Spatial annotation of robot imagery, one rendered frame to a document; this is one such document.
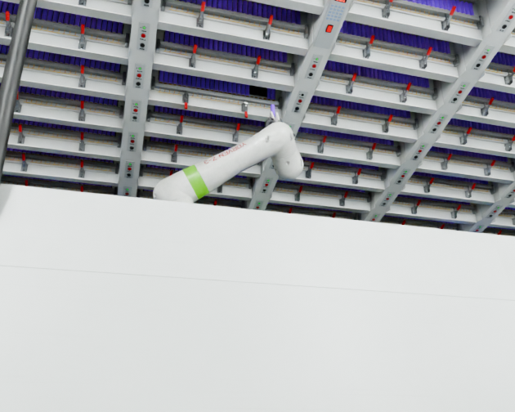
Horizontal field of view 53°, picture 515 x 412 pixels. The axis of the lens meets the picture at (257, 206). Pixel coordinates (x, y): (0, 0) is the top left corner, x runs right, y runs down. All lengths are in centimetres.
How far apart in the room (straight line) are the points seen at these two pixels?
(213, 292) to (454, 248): 45
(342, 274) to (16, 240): 48
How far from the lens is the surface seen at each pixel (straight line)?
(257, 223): 83
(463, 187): 318
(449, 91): 255
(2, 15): 231
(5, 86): 86
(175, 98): 235
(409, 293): 87
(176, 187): 177
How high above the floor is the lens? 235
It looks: 47 degrees down
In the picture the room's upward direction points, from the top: 22 degrees clockwise
